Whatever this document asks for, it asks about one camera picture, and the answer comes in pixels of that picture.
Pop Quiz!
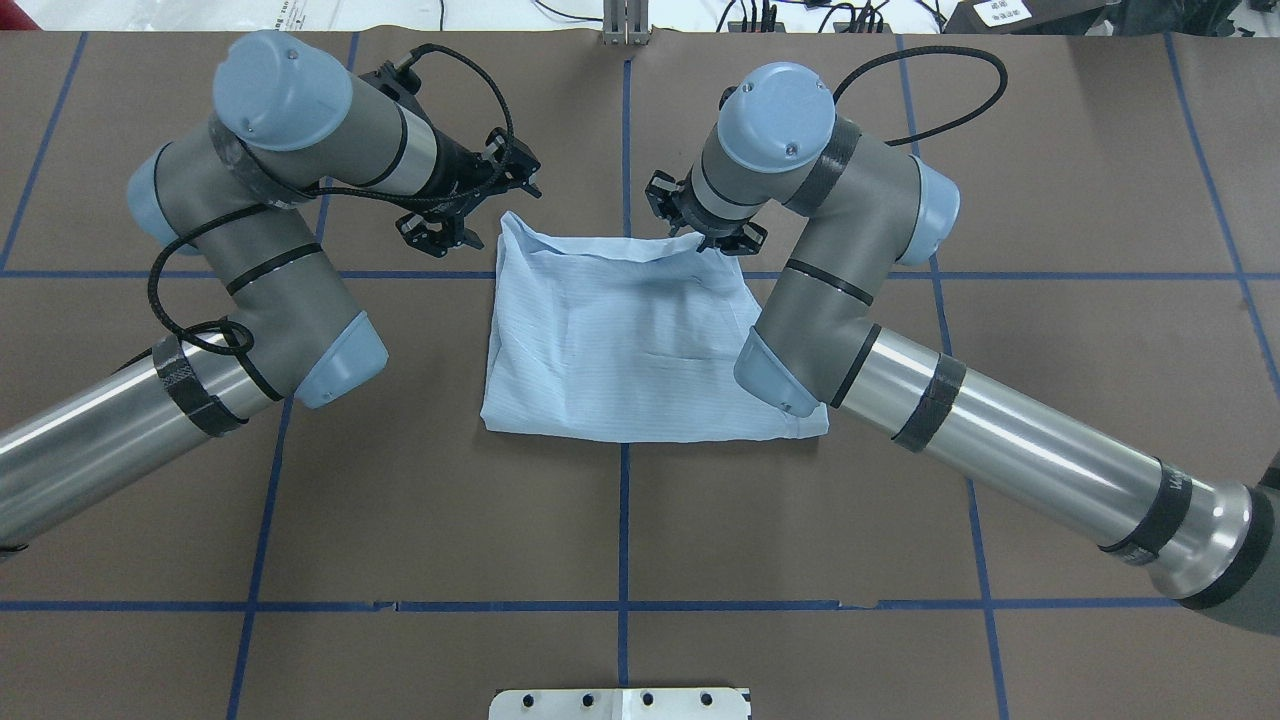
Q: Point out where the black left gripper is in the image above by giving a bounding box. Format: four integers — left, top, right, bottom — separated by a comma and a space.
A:
396, 61, 543, 258

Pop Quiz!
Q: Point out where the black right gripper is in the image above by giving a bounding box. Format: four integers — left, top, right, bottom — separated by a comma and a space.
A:
645, 170, 769, 258

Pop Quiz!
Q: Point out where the light blue button shirt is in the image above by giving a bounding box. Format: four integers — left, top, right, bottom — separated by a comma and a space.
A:
480, 211, 829, 443

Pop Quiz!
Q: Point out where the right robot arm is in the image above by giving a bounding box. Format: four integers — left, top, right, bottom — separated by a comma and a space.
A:
645, 61, 1279, 635

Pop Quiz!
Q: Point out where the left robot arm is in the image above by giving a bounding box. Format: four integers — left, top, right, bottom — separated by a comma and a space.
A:
1, 29, 541, 559

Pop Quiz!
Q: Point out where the aluminium frame post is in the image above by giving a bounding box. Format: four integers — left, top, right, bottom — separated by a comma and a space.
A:
602, 0, 652, 46

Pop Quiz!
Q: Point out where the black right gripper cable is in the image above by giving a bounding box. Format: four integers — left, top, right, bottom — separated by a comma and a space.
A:
832, 46, 1009, 149

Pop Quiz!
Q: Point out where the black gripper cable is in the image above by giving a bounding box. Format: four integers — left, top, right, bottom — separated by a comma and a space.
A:
147, 44, 516, 356
832, 46, 1009, 149

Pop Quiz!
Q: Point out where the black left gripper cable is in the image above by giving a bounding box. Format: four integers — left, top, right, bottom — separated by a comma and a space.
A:
147, 44, 516, 356

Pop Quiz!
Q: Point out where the white camera post base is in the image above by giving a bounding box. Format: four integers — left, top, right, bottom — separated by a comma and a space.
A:
488, 685, 753, 719

